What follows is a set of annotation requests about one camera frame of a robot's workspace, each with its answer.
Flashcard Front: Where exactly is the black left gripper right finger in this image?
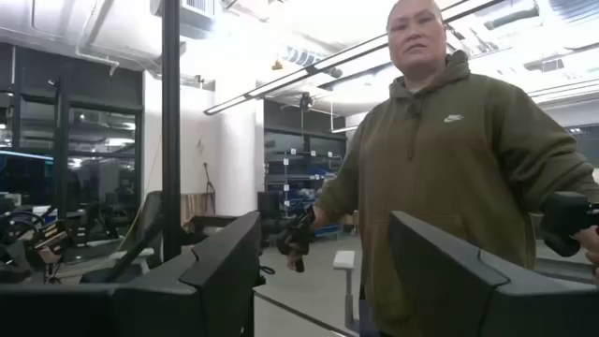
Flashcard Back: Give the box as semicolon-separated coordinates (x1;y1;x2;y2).
387;210;599;337

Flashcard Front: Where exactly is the small white stool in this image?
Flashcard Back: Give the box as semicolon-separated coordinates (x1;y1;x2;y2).
332;250;358;331

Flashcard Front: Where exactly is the person's hand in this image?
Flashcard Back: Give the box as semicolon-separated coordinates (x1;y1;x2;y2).
285;250;308;273
574;225;599;282

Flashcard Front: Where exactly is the background robot arm with cables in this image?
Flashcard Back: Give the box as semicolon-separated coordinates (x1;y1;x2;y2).
0;210;71;285

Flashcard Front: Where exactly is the ceiling air vent unit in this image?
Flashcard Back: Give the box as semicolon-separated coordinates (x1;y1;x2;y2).
149;0;217;41

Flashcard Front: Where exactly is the person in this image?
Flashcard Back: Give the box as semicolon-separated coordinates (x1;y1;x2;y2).
285;0;599;337

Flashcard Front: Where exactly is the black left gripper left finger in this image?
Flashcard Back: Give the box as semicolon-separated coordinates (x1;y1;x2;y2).
0;210;262;337

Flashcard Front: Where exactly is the long ceiling light strip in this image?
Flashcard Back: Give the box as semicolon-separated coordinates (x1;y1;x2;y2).
203;0;506;117

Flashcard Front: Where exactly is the black leader arm handle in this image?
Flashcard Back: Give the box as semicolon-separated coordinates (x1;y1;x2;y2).
538;190;599;257
275;208;317;273

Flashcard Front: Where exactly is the black vertical frame post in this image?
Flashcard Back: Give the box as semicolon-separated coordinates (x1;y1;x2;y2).
161;0;183;262

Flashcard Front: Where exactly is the background shelving rack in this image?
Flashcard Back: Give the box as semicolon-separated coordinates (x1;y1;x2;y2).
264;147;345;240

